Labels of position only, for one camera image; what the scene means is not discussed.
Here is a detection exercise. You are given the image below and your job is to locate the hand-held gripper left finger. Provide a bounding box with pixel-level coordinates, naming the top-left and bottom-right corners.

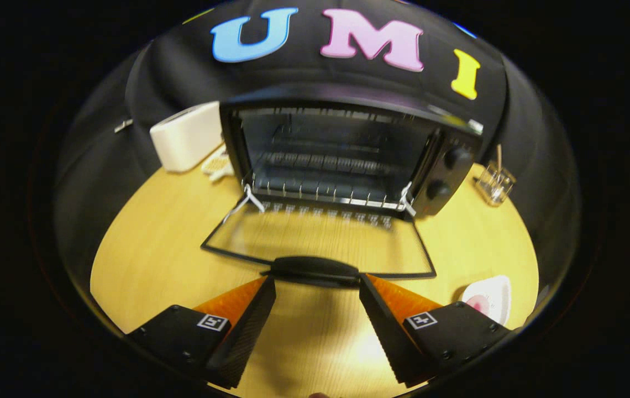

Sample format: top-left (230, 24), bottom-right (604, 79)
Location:
top-left (126, 275), bottom-right (277, 389)

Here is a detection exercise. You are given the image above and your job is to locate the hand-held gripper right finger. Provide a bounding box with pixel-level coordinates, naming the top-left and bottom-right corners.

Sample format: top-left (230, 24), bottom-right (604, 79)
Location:
top-left (359, 273), bottom-right (512, 387)

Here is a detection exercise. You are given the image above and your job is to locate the pink ham slice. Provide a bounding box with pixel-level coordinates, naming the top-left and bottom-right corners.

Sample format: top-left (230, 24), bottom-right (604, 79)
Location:
top-left (465, 295), bottom-right (491, 315)

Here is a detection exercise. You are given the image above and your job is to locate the white square plate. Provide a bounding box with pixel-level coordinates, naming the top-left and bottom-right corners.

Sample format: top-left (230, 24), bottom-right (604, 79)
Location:
top-left (461, 275), bottom-right (512, 327)

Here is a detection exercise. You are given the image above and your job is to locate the black toaster oven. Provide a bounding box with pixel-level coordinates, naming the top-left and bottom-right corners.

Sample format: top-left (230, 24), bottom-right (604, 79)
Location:
top-left (200, 83), bottom-right (484, 288)

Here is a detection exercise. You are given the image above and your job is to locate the metal oven rack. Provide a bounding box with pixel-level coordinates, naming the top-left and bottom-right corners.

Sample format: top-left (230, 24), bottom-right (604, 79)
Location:
top-left (243, 152), bottom-right (412, 210)

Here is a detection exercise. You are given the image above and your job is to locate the white bread toaster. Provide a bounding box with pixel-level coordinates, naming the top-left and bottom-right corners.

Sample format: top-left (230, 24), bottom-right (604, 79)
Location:
top-left (149, 101), bottom-right (224, 173)

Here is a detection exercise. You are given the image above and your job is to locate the black backdrop cloth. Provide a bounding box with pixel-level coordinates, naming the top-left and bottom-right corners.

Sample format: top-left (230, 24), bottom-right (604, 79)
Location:
top-left (52, 0), bottom-right (581, 332)

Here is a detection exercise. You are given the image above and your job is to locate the white string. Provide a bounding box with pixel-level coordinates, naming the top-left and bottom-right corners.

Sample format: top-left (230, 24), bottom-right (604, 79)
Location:
top-left (400, 182), bottom-right (417, 217)
top-left (221, 184), bottom-right (266, 222)

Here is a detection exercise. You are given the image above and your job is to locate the metal wire holder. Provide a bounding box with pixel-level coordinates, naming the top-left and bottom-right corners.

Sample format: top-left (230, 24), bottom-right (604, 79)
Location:
top-left (474, 160), bottom-right (516, 207)

